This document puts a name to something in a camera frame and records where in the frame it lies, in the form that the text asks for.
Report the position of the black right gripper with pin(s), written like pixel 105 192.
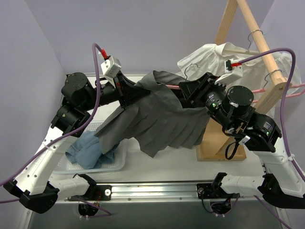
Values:
pixel 198 88

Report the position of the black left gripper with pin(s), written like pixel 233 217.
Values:
pixel 122 91

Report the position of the grey pleated skirt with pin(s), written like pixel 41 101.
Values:
pixel 155 121

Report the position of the blue denim skirt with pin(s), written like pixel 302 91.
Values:
pixel 87 152

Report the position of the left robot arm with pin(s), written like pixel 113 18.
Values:
pixel 32 185

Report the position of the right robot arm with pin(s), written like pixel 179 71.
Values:
pixel 281 185

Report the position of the white skirt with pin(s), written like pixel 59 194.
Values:
pixel 211 58

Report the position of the white plastic basket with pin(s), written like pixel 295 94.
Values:
pixel 65 167

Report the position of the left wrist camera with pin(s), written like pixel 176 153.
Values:
pixel 110 68

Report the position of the aluminium front rail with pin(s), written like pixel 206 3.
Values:
pixel 146 192

